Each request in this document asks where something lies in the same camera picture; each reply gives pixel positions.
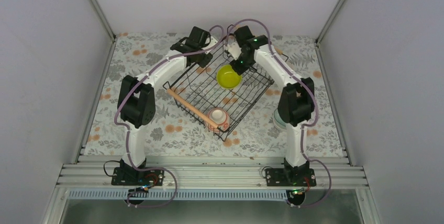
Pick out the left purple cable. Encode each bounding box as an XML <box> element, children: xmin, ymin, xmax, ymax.
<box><xmin>114</xmin><ymin>25</ymin><xmax>225</xmax><ymax>208</ymax></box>

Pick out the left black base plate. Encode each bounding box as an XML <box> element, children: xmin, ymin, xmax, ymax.
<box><xmin>111</xmin><ymin>167</ymin><xmax>164</xmax><ymax>187</ymax></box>

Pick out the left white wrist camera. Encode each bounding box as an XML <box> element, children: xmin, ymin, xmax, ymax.
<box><xmin>203</xmin><ymin>36</ymin><xmax>218</xmax><ymax>53</ymax></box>

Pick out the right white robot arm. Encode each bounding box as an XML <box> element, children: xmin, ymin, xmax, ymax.
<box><xmin>227</xmin><ymin>26</ymin><xmax>316</xmax><ymax>186</ymax></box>

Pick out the yellow-green bowl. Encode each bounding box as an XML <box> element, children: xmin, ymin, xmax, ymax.
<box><xmin>216</xmin><ymin>64</ymin><xmax>242</xmax><ymax>89</ymax></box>

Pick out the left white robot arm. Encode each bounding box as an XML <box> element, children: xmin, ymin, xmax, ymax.
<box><xmin>114</xmin><ymin>27</ymin><xmax>221</xmax><ymax>185</ymax></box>

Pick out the white bowl orange rim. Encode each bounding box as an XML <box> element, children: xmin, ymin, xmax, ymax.
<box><xmin>206</xmin><ymin>108</ymin><xmax>230</xmax><ymax>132</ymax></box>

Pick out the white ceramic bowl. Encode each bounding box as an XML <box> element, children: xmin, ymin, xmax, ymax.
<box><xmin>272</xmin><ymin>109</ymin><xmax>286</xmax><ymax>131</ymax></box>

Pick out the pale green bowl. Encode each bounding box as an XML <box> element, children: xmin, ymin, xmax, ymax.
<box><xmin>273</xmin><ymin>109</ymin><xmax>285</xmax><ymax>126</ymax></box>

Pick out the aluminium rail frame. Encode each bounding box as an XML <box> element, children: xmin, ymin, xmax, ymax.
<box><xmin>43</xmin><ymin>156</ymin><xmax>380</xmax><ymax>223</ymax></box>

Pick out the black wire dish rack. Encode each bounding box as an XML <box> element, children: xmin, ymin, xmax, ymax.
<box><xmin>163</xmin><ymin>45</ymin><xmax>274</xmax><ymax>141</ymax></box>

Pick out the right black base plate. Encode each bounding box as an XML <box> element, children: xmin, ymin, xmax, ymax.
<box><xmin>264</xmin><ymin>168</ymin><xmax>317</xmax><ymax>187</ymax></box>

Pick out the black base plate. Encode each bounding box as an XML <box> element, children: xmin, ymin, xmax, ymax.
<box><xmin>264</xmin><ymin>168</ymin><xmax>317</xmax><ymax>187</ymax></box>
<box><xmin>111</xmin><ymin>167</ymin><xmax>164</xmax><ymax>187</ymax></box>

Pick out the white slotted cable duct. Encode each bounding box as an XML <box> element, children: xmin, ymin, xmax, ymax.
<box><xmin>67</xmin><ymin>188</ymin><xmax>287</xmax><ymax>201</ymax></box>

